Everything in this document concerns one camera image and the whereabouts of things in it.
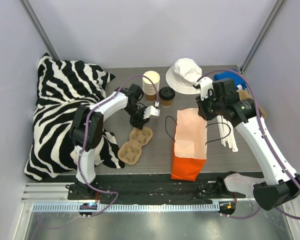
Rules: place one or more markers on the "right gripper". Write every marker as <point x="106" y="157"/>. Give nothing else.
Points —
<point x="202" y="111"/>

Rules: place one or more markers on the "zebra print pillow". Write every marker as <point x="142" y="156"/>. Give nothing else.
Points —
<point x="62" y="86"/>

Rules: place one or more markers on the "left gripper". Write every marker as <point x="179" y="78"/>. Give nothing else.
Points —
<point x="138" y="121"/>

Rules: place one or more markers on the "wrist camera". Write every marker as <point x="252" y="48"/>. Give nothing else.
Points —
<point x="151" y="111"/>
<point x="204" y="84"/>

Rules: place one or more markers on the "orange paper gift bag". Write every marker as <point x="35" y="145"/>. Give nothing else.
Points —
<point x="190" y="143"/>

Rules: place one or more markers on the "white wrapped straws bundle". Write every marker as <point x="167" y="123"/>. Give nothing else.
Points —
<point x="226" y="132"/>

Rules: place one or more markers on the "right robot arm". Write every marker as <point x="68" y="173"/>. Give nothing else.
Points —
<point x="280" y="182"/>

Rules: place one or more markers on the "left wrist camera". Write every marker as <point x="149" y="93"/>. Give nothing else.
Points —
<point x="151" y="111"/>

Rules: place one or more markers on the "black plastic cup lid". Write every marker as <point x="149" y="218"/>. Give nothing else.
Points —
<point x="167" y="93"/>

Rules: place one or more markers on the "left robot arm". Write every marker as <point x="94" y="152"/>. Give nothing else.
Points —
<point x="87" y="129"/>

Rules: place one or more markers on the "stack of paper cups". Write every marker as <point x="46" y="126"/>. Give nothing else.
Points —
<point x="150" y="85"/>

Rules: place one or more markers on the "aluminium rail frame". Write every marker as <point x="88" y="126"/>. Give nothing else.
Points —
<point x="48" y="197"/>

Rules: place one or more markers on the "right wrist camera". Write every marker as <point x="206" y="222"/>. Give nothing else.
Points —
<point x="204" y="84"/>

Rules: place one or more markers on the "blue folded cloth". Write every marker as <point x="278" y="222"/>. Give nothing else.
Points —
<point x="238" y="81"/>

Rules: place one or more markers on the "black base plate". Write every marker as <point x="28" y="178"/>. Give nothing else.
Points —
<point x="153" y="189"/>

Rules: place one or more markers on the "brown paper coffee cup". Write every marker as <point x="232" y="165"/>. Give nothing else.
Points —
<point x="166" y="102"/>

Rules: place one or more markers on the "white bucket hat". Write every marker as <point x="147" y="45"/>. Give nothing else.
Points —
<point x="182" y="75"/>

